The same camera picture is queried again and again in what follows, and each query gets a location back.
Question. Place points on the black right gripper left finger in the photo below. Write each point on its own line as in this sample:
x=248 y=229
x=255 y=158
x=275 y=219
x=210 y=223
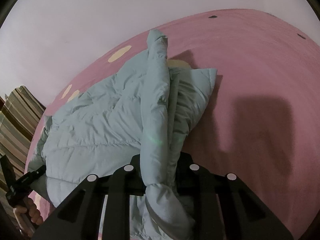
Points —
x=97 y=203

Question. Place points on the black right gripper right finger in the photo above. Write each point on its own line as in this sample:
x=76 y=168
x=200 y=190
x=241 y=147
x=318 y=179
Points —
x=224 y=207

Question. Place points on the light blue down jacket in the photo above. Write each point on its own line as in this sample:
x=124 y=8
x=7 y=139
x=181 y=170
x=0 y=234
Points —
x=148 y=109

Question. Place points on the person's left hand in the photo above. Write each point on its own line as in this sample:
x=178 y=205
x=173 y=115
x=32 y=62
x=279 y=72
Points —
x=30 y=209

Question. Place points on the striped green brown curtain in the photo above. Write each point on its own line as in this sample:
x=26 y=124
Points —
x=21 y=113

